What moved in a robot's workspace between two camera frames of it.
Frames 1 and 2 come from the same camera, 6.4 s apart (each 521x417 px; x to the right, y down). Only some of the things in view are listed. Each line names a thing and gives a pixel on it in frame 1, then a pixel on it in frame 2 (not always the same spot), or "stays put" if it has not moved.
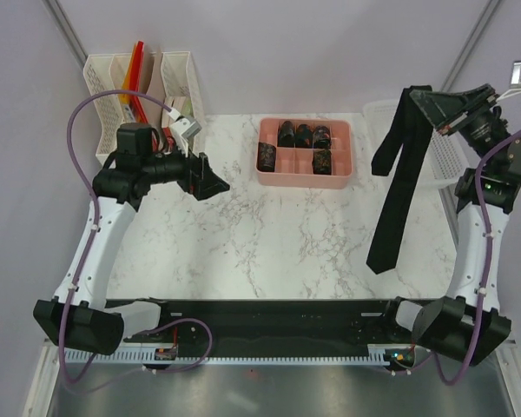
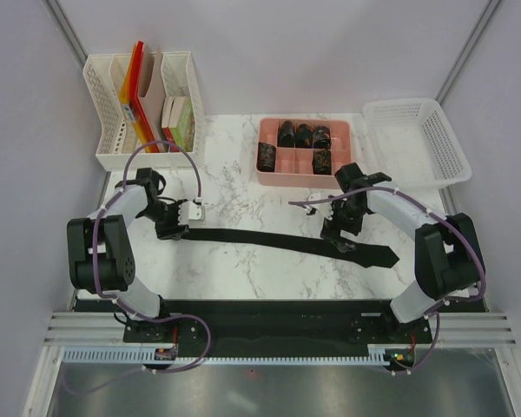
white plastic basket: (447, 160) stays put
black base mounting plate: (278, 323) stays put
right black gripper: (448, 111) -> (330, 231)
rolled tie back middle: (304, 136) stays put
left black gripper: (200, 181) -> (168, 232)
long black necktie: (409, 135) -> (371, 255)
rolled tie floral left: (266, 156) stays put
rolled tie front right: (322, 162) stays put
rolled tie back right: (321, 137) stays put
